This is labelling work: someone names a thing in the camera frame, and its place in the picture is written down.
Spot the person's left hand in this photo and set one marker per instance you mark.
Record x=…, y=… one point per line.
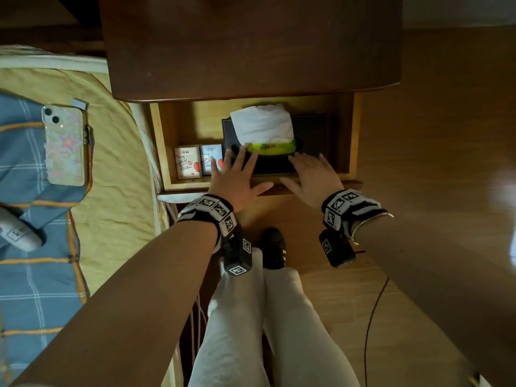
x=236, y=185

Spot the person's right hand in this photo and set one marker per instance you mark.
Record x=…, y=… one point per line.
x=316, y=181

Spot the blue cartoon tissue pack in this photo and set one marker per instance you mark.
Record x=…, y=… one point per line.
x=210, y=155

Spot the black tissue box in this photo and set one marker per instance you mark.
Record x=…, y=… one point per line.
x=314, y=132

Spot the green tissue pack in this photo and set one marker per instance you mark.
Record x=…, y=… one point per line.
x=270, y=148

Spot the pink cartoon tissue pack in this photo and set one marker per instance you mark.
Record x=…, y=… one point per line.
x=187, y=163

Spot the white tissue sheet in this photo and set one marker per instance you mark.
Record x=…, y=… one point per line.
x=262, y=124

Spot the light wooden drawer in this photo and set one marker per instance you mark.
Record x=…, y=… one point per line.
x=209, y=112

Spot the person's left forearm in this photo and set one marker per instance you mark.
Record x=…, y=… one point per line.
x=121, y=318

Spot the person's right forearm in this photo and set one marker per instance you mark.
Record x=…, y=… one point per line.
x=443, y=286

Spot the person's left leg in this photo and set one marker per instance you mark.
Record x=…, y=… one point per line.
x=234, y=338

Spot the person's leg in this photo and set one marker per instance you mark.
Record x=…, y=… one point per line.
x=234, y=338
x=306, y=338

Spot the person's right leg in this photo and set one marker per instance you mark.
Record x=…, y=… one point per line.
x=306, y=338

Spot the black white marker wristband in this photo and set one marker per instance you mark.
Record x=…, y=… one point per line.
x=213, y=209
x=342, y=205

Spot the black right shoe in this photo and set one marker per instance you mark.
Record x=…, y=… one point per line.
x=274, y=245

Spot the yellow bed sheet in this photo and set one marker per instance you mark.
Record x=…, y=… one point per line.
x=113, y=205

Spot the white phone with pink case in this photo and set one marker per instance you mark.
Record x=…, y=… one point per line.
x=64, y=149

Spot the small grey plug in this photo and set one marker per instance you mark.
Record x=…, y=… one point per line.
x=80, y=104

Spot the white handheld controller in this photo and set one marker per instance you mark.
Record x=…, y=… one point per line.
x=18, y=233

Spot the blue plaid blanket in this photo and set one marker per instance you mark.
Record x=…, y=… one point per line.
x=36, y=294

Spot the dark wooden headboard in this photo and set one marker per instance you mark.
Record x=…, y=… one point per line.
x=40, y=32

